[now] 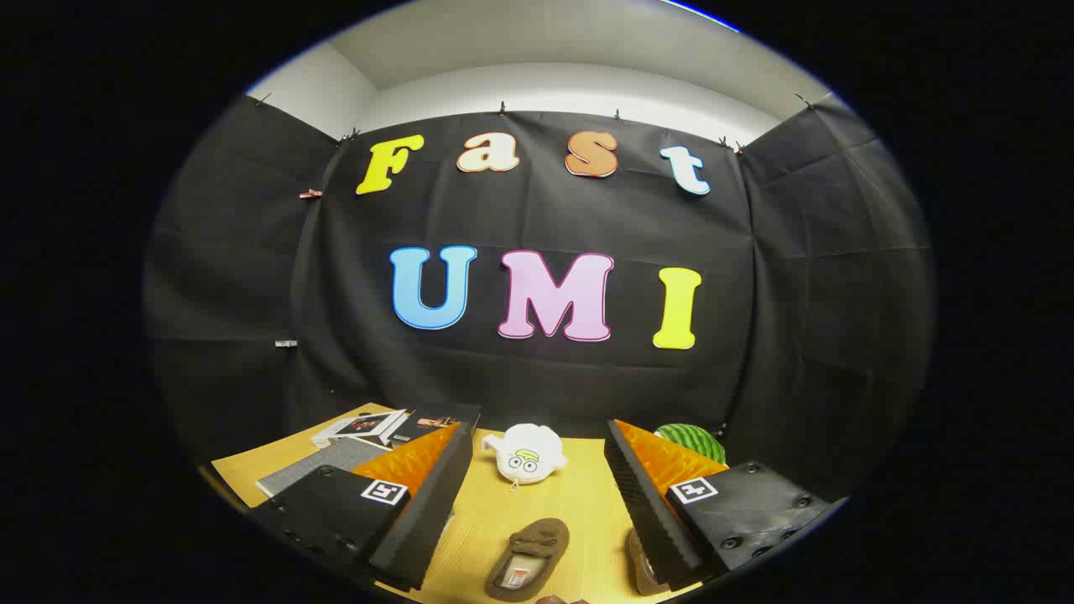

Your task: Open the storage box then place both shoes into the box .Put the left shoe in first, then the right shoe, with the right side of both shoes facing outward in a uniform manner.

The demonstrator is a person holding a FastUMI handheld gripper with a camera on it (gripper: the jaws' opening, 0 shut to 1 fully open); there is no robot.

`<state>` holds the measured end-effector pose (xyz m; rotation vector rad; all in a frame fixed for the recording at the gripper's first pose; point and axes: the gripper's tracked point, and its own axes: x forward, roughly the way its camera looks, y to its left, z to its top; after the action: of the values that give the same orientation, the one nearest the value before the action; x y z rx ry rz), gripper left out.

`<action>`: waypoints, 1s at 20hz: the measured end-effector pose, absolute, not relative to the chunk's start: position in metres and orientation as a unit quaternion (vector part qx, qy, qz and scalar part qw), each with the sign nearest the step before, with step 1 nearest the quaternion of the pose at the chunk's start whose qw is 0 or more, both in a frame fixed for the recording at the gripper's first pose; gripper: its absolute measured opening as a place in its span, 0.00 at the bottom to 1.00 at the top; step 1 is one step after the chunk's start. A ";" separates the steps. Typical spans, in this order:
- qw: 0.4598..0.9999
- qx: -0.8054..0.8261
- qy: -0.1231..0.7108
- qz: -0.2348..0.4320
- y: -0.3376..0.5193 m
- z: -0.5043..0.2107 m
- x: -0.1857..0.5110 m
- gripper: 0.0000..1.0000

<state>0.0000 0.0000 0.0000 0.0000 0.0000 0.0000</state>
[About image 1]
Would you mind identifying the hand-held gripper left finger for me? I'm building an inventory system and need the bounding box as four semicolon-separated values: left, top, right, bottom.
250;421;476;592

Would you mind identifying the grey fabric storage box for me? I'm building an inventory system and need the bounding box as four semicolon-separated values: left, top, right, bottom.
256;436;395;500

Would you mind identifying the watermelon slice plush toy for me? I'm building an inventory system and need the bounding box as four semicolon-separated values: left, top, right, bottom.
654;424;727;466

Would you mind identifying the white plush toy with eyes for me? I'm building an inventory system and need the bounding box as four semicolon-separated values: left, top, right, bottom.
482;423;568;492

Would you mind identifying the white cover book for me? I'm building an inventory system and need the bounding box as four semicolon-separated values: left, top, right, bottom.
310;409;412;450

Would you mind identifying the brown fuzzy shoe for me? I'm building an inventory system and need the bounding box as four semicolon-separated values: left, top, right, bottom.
484;518;571;603
625;528;668;596

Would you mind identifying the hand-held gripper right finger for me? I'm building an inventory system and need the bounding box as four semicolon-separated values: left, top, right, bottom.
604;418;847;592

